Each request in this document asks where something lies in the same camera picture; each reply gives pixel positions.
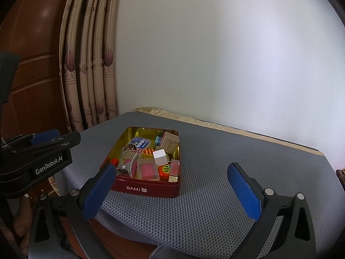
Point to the red tin box gold interior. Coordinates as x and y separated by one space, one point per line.
151 188

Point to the cluttered shelf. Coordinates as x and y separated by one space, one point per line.
341 176

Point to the yellow red striped block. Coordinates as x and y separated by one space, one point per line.
148 152

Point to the orange block with colourful print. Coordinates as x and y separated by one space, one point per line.
164 171

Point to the clear box with pink contents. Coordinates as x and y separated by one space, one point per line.
147 170

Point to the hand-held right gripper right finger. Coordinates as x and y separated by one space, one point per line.
244 191

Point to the person's left hand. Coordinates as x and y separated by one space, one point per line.
21 229

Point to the brown wooden door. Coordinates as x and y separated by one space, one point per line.
35 45

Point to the small teal block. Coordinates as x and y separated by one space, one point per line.
158 140

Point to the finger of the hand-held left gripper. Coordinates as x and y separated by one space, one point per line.
44 137
67 141

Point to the beige leaf print curtain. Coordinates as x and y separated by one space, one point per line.
94 59

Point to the white striped hexagon block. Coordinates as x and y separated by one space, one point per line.
160 157

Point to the clear box red blue label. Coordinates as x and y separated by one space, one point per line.
141 142

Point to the metal pliers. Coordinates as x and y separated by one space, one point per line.
129 166

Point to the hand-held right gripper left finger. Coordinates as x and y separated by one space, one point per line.
97 194

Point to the pink block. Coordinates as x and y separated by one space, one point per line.
175 167

